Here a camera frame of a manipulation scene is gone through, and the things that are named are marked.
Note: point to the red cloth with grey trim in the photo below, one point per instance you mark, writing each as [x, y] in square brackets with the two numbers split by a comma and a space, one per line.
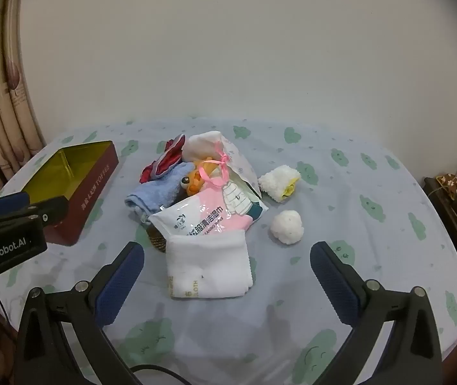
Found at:
[168, 162]

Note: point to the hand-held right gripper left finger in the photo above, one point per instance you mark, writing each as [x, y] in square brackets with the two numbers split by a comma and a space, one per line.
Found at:
[120, 284]

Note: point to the white textured cloth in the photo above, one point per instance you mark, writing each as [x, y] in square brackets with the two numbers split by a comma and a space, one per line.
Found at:
[202, 146]

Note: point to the beige patterned curtain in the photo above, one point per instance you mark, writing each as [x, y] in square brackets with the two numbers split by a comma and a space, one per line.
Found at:
[7, 108]

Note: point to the clear bag with pink ribbon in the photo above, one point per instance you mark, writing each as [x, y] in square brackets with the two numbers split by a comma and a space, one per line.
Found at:
[212, 172]

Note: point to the white floral tissue packet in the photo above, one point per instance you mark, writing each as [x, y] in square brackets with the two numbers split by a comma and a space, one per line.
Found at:
[242, 168]

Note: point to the dark wooden cabinet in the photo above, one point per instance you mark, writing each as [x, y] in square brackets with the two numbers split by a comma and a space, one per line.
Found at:
[453, 224]

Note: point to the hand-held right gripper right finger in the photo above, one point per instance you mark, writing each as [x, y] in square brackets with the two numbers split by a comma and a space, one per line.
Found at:
[332, 284]

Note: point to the dark wicker basket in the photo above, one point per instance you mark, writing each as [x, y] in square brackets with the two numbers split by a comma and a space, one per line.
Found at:
[157, 242]

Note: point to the white towel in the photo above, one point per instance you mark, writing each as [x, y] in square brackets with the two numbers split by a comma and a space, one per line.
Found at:
[208, 264]

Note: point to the white and yellow fluffy cloth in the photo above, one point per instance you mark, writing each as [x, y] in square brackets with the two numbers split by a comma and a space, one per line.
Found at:
[276, 182]

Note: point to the white and pink wipes packet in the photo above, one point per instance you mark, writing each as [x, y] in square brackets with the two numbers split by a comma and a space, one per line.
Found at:
[208, 216]

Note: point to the brown floral pouch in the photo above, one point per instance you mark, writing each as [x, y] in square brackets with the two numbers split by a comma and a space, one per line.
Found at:
[449, 180]

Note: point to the light blue towel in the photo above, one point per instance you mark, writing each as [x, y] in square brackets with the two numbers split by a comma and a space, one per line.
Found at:
[160, 192]

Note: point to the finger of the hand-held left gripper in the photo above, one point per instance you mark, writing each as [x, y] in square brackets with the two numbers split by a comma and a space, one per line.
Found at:
[49, 210]
[9, 202]

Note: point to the white fluffy ball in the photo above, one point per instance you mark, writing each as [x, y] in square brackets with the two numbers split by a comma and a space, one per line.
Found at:
[286, 227]

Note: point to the blue bedsheet with green print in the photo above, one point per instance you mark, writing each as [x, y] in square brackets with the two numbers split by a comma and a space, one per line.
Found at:
[332, 192]

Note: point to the orange plush toy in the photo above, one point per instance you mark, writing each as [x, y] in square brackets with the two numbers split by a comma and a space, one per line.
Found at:
[192, 182]

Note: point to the dark red tin box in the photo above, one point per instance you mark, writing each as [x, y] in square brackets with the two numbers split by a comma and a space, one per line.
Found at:
[92, 192]

